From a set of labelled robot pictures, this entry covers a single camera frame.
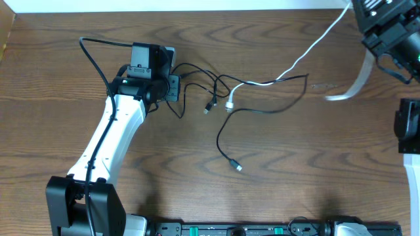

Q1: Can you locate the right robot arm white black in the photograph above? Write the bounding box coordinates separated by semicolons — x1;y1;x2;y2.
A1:
351;0;419;234

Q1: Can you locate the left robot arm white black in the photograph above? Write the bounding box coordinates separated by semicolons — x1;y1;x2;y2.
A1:
46;43;180;235

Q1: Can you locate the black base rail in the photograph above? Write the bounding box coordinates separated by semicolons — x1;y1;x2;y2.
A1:
145;216;403;236

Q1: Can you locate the black usb cable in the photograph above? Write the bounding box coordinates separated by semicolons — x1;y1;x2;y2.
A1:
165;62;232;119
215;73;310;172

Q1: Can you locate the white usb cable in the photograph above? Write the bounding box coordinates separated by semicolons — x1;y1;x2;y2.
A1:
224;1;375;113

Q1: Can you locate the left camera cable black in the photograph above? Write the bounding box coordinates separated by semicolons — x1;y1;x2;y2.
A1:
78;37;132;235

